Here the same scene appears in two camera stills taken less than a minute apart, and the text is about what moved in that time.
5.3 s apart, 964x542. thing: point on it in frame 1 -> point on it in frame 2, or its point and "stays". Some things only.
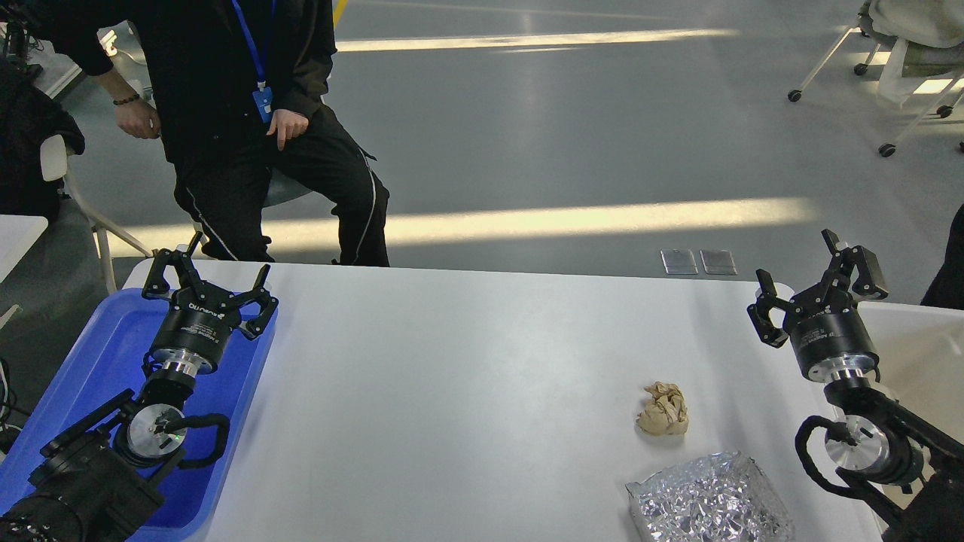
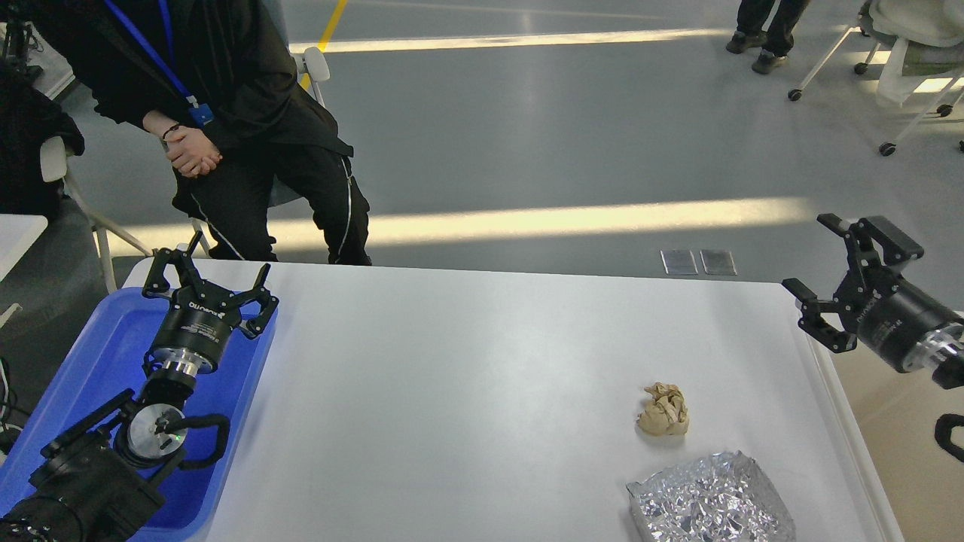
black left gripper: x=200 y=322 stays
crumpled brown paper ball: x=666 y=413 stays
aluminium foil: x=724 y=497 stays
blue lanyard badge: x=263 y=95 -> x=201 y=115
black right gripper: x=831 y=339 -> x=898 y=323
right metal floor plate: x=720 y=262 stays
